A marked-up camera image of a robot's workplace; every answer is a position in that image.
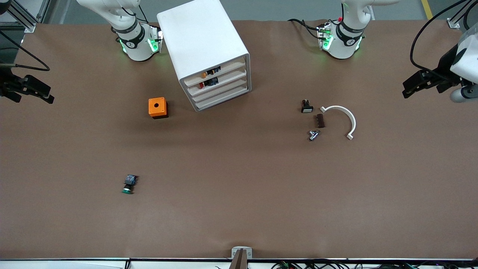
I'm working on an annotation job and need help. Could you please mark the green mushroom push button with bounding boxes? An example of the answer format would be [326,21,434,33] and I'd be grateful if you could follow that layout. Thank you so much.
[122,174,138,195]

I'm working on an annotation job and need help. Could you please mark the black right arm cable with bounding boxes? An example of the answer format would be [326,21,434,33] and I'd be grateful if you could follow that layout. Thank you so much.
[0,30,51,72]

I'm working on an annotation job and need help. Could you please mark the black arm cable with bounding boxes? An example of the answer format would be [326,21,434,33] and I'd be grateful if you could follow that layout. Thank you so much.
[410,0,478,81]
[0,30,51,72]

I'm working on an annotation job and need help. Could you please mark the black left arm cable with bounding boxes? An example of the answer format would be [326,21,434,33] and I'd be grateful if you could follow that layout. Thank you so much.
[410,0,478,81]

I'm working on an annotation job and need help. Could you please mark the aluminium frame post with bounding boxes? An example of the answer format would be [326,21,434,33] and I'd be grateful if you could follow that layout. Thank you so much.
[0,0,51,33]
[447,0,478,29]

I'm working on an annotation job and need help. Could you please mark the white curved plastic bracket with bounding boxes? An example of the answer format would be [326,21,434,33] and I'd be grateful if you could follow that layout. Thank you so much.
[320,105,357,141]

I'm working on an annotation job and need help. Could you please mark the orange button enclosure box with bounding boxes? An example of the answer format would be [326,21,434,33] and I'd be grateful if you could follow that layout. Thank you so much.
[148,97,169,119]

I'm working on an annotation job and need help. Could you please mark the tangled black cables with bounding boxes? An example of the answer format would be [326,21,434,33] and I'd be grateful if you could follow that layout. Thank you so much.
[271,260,478,269]

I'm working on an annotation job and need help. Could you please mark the grey table edge bracket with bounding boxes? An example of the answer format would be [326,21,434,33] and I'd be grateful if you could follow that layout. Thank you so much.
[231,247,253,269]

